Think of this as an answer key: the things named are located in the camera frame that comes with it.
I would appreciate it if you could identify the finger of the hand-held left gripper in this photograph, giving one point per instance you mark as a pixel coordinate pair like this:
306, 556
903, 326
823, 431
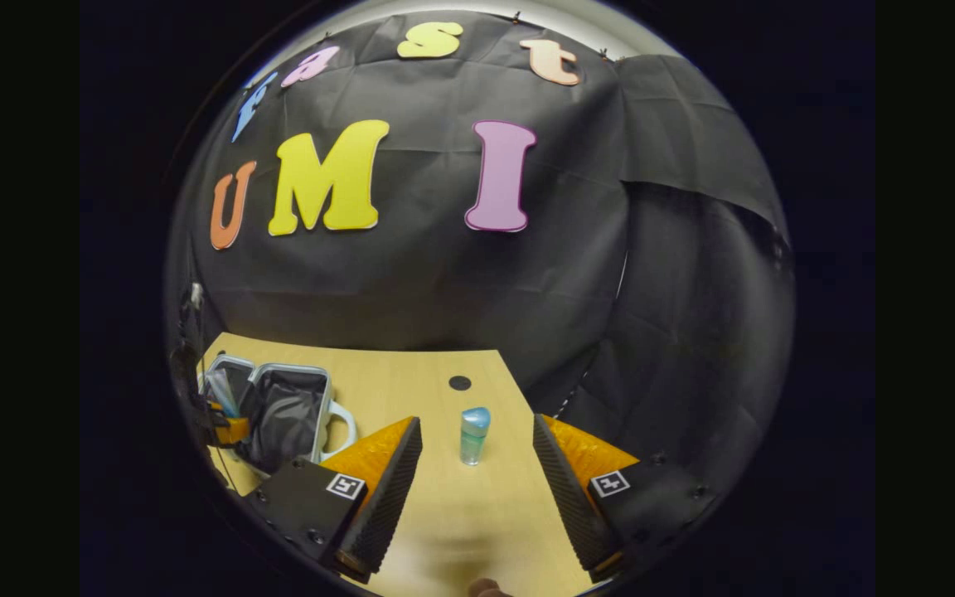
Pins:
233, 431

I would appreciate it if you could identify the white teal skin care tube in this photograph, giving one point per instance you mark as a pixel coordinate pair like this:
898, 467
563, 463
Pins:
220, 390

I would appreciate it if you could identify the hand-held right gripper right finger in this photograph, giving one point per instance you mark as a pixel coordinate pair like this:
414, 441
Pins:
573, 506

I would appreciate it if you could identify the light blue suitcase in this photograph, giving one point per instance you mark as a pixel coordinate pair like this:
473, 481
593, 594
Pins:
287, 414

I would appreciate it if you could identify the blue capped clear bottle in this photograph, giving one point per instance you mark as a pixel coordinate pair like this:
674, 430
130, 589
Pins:
474, 435

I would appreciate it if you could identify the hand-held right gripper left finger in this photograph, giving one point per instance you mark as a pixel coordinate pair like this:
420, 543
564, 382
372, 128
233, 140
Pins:
382, 506

